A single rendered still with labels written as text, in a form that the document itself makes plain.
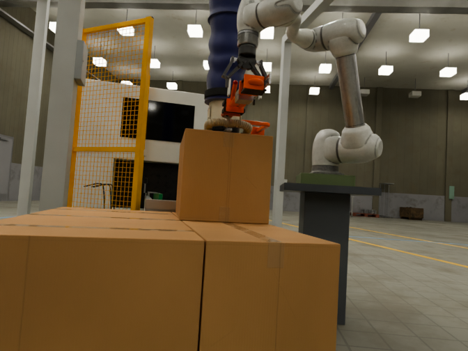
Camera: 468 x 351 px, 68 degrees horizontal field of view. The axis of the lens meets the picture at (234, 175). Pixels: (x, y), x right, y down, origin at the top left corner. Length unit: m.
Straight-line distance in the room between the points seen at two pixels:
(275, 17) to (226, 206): 0.79
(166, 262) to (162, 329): 0.16
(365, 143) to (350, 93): 0.28
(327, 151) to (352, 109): 0.27
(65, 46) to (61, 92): 0.35
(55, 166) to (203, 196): 1.61
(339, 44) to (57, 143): 2.08
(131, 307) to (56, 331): 0.17
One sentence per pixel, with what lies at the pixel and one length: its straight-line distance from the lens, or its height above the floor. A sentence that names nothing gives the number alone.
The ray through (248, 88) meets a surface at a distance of 1.27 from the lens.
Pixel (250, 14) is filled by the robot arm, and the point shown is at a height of 1.40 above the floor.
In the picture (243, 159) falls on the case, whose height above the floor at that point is 0.83.
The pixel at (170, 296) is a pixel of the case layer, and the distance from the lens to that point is 0.95.
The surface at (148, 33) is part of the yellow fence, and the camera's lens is 3.18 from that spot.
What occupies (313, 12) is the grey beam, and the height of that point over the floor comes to 3.10.
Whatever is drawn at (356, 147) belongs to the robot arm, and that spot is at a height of 0.96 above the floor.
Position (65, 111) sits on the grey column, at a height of 1.21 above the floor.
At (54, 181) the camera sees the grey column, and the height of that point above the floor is 0.69.
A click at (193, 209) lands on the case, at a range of 1.52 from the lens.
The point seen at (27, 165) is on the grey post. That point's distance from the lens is 5.19.
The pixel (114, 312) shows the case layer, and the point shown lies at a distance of 0.96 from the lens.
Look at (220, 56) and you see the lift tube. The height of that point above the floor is 1.37.
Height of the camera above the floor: 0.67
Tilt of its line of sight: 3 degrees up
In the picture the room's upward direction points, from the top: 4 degrees clockwise
